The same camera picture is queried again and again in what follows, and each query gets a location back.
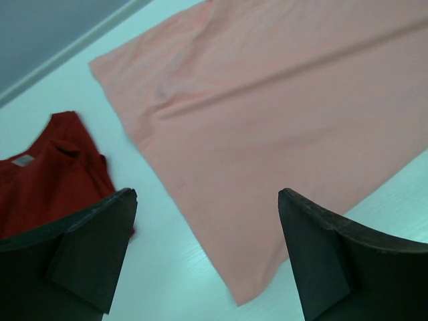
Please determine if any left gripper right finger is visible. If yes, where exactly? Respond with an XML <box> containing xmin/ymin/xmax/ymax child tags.
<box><xmin>278</xmin><ymin>189</ymin><xmax>427</xmax><ymax>320</ymax></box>

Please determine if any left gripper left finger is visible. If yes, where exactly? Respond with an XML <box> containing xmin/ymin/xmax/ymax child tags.
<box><xmin>1</xmin><ymin>188</ymin><xmax>137</xmax><ymax>320</ymax></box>

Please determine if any red folded t-shirt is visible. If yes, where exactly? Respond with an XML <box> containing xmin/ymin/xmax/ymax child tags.
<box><xmin>1</xmin><ymin>111</ymin><xmax>116</xmax><ymax>239</ymax></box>

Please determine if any pink t-shirt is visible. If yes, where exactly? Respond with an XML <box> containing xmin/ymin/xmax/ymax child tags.
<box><xmin>90</xmin><ymin>1</ymin><xmax>427</xmax><ymax>305</ymax></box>

